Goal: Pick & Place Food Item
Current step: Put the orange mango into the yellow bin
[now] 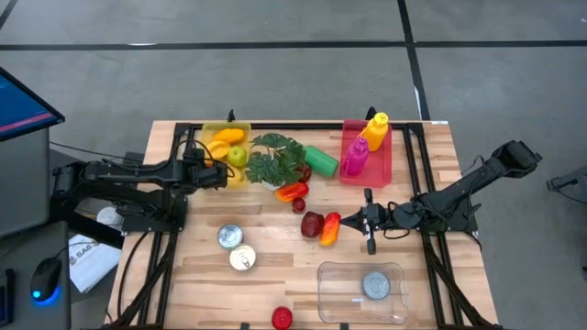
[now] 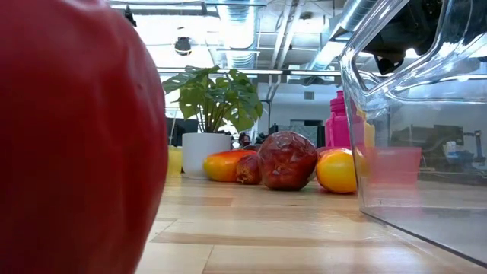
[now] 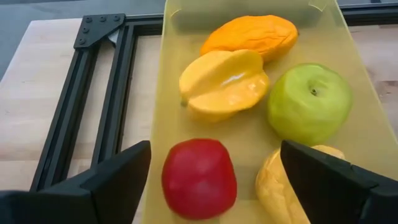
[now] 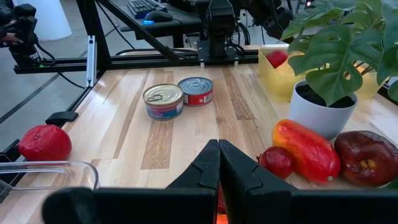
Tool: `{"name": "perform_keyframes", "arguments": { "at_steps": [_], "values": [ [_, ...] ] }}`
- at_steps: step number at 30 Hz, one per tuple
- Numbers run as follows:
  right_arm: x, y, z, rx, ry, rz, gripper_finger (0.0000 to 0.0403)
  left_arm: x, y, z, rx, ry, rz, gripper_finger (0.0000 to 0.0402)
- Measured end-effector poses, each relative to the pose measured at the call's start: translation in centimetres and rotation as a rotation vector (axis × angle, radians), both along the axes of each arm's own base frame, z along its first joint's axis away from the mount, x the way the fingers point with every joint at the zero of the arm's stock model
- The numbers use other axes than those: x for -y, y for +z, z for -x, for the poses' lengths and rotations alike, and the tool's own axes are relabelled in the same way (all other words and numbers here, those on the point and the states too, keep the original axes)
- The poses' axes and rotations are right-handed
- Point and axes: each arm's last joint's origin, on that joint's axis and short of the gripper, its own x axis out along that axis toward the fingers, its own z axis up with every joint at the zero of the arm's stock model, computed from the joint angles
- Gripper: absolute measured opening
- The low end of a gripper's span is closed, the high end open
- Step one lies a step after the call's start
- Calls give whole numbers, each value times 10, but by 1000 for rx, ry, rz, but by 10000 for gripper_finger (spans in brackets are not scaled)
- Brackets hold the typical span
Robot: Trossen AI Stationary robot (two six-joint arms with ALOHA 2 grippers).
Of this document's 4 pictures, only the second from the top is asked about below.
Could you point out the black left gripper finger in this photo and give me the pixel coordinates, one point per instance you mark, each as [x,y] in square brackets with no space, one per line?
[130,16]

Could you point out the yellow plastic squeeze bottle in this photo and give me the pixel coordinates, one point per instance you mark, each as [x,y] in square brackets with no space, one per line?
[368,133]

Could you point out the pink plastic squeeze bottle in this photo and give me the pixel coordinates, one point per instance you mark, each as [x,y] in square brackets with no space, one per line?
[336,125]

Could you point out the artificial green monstera plant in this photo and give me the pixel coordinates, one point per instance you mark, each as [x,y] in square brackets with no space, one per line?
[213,99]

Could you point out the dark red toy fruit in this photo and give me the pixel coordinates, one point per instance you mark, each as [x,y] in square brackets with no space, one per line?
[287,161]

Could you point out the red orange toy pepper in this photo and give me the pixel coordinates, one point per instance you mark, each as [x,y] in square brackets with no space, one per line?
[222,165]

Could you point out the clear plastic bin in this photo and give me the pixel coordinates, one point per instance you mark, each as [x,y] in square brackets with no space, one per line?
[418,228]

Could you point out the small red toy fruit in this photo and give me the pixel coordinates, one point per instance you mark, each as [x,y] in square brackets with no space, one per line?
[248,171]

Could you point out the black ceiling dome fixture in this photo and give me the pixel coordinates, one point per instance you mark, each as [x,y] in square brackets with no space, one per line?
[183,45]

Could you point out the background robot workstation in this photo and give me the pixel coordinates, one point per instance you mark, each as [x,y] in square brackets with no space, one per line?
[452,152]

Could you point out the red toy tomato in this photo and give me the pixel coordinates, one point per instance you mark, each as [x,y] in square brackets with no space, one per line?
[76,133]

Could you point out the translucent red plastic bin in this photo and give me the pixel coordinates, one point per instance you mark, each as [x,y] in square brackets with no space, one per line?
[395,165]

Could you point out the translucent yellow plastic bin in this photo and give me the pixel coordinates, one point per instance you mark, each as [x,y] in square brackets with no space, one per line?
[174,161]

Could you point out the silver ventilation duct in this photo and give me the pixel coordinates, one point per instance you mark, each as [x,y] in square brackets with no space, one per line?
[239,34]

